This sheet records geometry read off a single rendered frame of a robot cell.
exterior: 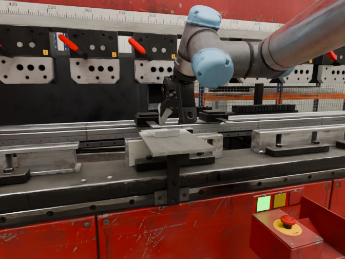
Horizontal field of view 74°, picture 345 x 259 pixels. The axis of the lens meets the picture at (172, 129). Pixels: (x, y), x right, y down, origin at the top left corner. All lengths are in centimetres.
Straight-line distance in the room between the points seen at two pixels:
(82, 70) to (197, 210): 61
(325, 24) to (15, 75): 76
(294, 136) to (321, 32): 82
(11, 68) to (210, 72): 59
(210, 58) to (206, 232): 67
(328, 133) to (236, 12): 72
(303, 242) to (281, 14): 79
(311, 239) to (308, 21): 54
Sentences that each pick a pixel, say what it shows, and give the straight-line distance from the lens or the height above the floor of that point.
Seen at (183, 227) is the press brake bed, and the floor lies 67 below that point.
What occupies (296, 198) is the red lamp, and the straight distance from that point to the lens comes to 88.
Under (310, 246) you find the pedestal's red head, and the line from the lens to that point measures 74.
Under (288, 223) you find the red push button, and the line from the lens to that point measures 74.
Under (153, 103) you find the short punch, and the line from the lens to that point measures 85.
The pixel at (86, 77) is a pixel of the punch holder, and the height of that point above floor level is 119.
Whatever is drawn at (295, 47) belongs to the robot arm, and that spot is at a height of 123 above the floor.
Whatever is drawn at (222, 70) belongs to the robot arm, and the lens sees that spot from 46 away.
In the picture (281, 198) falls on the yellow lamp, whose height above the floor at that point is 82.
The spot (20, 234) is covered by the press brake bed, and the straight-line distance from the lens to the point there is 86.
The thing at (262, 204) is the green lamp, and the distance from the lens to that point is 79.
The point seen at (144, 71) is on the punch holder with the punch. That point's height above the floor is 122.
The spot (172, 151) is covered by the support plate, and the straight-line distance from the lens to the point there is 61.
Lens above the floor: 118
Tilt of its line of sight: 12 degrees down
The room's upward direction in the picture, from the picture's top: straight up
